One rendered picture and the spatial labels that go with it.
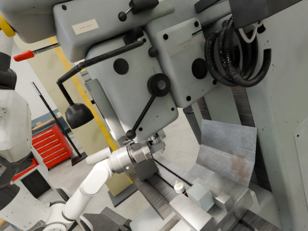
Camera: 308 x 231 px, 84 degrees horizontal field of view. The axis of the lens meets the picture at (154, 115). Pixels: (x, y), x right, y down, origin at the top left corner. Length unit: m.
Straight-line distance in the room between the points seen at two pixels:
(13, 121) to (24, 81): 8.95
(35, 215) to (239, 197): 0.68
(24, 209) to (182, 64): 0.70
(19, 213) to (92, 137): 1.71
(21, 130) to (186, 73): 0.63
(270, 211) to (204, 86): 0.70
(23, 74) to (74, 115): 9.27
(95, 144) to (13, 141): 1.71
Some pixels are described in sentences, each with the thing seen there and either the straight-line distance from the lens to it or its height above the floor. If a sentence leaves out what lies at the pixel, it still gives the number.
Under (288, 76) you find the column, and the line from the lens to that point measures 0.83.
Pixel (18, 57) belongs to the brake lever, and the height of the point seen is 1.70.
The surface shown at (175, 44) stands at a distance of 0.58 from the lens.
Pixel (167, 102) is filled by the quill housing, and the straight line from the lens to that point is 0.57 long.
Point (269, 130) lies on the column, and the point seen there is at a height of 1.11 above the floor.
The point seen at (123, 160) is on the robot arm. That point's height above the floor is 1.25.
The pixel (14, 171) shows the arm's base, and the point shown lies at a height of 1.39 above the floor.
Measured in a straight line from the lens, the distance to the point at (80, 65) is 0.39.
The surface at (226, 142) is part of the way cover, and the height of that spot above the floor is 1.03.
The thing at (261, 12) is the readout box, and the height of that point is 1.53.
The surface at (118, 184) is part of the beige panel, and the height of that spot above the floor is 0.15.
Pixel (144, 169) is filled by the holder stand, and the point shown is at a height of 1.02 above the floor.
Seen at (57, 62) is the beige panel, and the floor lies 1.92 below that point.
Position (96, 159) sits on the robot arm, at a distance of 0.69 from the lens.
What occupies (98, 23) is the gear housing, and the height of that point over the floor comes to 1.66.
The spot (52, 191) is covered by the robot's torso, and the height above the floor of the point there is 1.11.
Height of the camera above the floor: 1.54
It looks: 17 degrees down
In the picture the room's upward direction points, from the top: 24 degrees counter-clockwise
